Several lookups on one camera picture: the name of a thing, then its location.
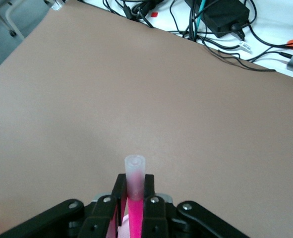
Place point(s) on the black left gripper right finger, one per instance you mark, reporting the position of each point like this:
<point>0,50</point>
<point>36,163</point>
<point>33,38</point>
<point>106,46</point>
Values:
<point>158,218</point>

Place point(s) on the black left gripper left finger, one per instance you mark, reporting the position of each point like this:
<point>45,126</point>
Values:
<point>96,218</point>

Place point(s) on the pink marker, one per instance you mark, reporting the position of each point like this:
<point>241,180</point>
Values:
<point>135,178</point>

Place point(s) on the brown table mat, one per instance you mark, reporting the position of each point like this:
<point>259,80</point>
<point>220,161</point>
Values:
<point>146,104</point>

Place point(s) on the white barcode label tag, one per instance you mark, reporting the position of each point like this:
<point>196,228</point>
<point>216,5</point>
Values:
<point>245,46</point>

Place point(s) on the small red object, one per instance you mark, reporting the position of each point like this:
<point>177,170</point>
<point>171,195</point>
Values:
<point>154,14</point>

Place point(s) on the black power adapter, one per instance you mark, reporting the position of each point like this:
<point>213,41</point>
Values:
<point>224,15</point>

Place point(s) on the grey cart with frame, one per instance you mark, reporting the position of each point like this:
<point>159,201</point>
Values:
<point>2,27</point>

